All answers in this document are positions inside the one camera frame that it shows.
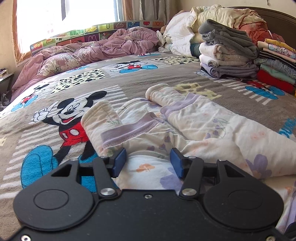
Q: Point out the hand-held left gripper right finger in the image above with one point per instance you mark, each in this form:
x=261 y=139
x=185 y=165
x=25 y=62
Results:
x=177 y=163

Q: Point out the stack of grey folded clothes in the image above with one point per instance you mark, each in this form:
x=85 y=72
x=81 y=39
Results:
x=229 y=51

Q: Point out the teal cloth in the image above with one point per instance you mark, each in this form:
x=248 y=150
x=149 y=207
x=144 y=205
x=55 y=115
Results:
x=195 y=49

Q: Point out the purple floral duvet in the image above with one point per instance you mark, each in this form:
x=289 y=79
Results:
x=92 y=51

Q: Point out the stack of colourful folded clothes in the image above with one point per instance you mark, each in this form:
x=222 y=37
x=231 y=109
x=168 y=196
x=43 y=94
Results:
x=275 y=69

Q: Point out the grey plastic bag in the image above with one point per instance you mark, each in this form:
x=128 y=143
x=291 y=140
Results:
x=4 y=102

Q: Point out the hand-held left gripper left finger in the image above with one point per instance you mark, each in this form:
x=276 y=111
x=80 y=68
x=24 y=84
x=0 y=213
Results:
x=119 y=162

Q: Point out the grey curtain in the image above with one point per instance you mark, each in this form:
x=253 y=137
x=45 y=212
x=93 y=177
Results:
x=152 y=9

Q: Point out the cartoon mouse printed blanket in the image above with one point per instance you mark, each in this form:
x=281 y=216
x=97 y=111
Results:
x=134 y=78

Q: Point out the colourful alphabet foam mat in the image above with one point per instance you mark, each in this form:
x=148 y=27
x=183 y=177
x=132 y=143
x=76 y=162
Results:
x=92 y=31

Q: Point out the cream blanket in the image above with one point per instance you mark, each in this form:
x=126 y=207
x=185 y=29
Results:
x=231 y=16

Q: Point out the dark wooden headboard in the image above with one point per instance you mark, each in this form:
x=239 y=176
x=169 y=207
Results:
x=282 y=20

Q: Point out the white floral quilted garment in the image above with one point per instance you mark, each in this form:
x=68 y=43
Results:
x=196 y=125

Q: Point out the white desk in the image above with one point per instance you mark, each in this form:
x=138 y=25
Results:
x=5 y=76

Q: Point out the window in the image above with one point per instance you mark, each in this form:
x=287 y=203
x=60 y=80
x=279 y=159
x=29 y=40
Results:
x=69 y=18

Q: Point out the white quilt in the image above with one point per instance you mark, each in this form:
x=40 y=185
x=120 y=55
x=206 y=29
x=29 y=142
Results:
x=180 y=34

